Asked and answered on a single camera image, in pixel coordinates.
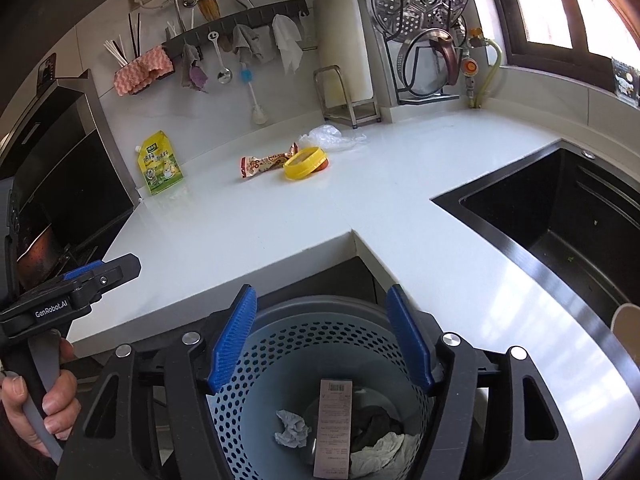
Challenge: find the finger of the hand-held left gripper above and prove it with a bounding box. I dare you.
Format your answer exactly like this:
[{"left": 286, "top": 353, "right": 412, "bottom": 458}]
[
  {"left": 62, "top": 261, "right": 106, "bottom": 283},
  {"left": 72, "top": 254, "right": 142, "bottom": 312}
]

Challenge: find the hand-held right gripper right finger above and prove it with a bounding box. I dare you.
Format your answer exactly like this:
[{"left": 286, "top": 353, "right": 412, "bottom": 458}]
[{"left": 384, "top": 284, "right": 584, "bottom": 480}]

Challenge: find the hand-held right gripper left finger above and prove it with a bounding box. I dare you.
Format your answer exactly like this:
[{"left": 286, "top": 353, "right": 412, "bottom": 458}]
[{"left": 60, "top": 284, "right": 258, "bottom": 480}]

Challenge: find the dark grey cloth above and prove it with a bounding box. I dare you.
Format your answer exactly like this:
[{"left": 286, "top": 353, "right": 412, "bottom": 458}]
[{"left": 350, "top": 406, "right": 404, "bottom": 454}]

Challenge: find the grey perforated trash bin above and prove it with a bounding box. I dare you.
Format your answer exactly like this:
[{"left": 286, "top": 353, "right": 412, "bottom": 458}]
[{"left": 205, "top": 294, "right": 482, "bottom": 480}]

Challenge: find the white tissue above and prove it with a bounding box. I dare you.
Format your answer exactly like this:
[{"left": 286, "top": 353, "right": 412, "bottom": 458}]
[{"left": 274, "top": 409, "right": 312, "bottom": 450}]

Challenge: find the white paper towel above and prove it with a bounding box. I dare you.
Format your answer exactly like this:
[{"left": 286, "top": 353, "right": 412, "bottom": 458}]
[{"left": 350, "top": 432, "right": 422, "bottom": 479}]

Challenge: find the long white receipt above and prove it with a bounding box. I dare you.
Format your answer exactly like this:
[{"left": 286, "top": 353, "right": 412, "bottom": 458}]
[{"left": 312, "top": 379, "right": 354, "bottom": 479}]

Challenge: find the orange snack wrapper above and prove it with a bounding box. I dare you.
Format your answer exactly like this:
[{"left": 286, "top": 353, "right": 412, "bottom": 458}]
[{"left": 239, "top": 144, "right": 300, "bottom": 180}]

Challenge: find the yellow plastic ring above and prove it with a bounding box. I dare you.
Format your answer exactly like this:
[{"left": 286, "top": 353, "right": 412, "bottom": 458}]
[{"left": 283, "top": 146, "right": 327, "bottom": 182}]

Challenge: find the clear plastic bag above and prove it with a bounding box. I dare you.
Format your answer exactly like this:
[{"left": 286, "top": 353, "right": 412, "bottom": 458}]
[{"left": 299, "top": 124, "right": 369, "bottom": 154}]

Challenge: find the person's left hand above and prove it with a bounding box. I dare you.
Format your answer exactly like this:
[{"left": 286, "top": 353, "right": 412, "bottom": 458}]
[{"left": 0, "top": 337, "right": 82, "bottom": 456}]

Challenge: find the dark wok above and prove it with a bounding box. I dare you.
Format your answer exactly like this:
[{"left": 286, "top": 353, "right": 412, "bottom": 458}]
[{"left": 15, "top": 225, "right": 66, "bottom": 291}]

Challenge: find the black range hood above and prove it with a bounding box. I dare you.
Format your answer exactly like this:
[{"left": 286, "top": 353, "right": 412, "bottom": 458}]
[{"left": 0, "top": 67, "right": 139, "bottom": 261}]

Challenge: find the green yellow refill pouch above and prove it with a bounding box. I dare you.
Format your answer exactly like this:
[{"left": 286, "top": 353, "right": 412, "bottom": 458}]
[{"left": 135, "top": 131, "right": 185, "bottom": 197}]

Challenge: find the black kitchen sink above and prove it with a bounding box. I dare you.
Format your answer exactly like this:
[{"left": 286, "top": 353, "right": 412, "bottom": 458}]
[{"left": 430, "top": 140, "right": 640, "bottom": 334}]

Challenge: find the pink sponge cloth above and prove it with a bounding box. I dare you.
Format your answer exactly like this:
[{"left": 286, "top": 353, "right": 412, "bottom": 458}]
[{"left": 112, "top": 45, "right": 175, "bottom": 97}]

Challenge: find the grey purple rag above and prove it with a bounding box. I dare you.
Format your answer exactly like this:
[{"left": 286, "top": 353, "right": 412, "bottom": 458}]
[{"left": 180, "top": 44, "right": 210, "bottom": 94}]

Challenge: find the bundle of white chopsticks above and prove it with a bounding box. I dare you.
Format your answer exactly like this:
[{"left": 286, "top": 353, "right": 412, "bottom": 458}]
[{"left": 103, "top": 10, "right": 146, "bottom": 69}]

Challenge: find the metal spoon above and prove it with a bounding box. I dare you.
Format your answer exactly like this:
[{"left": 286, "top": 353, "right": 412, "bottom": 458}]
[{"left": 207, "top": 31, "right": 234, "bottom": 85}]

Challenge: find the metal cutting board holder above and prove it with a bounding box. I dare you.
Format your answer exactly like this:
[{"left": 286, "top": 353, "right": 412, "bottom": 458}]
[{"left": 313, "top": 65, "right": 381, "bottom": 129}]

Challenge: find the blue white bottle brush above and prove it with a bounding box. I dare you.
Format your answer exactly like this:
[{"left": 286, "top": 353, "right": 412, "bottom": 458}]
[{"left": 239, "top": 60, "right": 271, "bottom": 126}]

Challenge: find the glass pot lid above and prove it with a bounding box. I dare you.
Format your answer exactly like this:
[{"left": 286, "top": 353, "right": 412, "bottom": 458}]
[{"left": 395, "top": 27, "right": 469, "bottom": 99}]

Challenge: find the gas valve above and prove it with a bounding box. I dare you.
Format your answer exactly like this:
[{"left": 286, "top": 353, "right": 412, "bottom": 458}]
[{"left": 457, "top": 27, "right": 484, "bottom": 109}]

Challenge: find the white hanging cloth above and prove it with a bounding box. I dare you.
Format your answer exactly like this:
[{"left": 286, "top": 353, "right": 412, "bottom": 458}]
[{"left": 271, "top": 14, "right": 305, "bottom": 76}]

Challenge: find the white cutting board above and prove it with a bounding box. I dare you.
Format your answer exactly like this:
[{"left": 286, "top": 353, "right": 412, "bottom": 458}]
[{"left": 312, "top": 0, "right": 389, "bottom": 121}]

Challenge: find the small printed packet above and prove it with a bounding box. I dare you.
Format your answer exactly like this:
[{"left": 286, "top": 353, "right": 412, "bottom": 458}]
[{"left": 611, "top": 56, "right": 640, "bottom": 106}]

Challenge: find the brown framed window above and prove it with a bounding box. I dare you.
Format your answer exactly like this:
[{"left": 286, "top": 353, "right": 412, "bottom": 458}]
[{"left": 482, "top": 0, "right": 640, "bottom": 79}]

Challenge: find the yellow gas hose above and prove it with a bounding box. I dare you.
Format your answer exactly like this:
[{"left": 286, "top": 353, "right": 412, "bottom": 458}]
[{"left": 472, "top": 39, "right": 504, "bottom": 110}]

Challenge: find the grey wall hook rack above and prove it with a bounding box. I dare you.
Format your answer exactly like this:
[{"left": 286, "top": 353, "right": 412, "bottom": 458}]
[{"left": 162, "top": 0, "right": 309, "bottom": 59}]

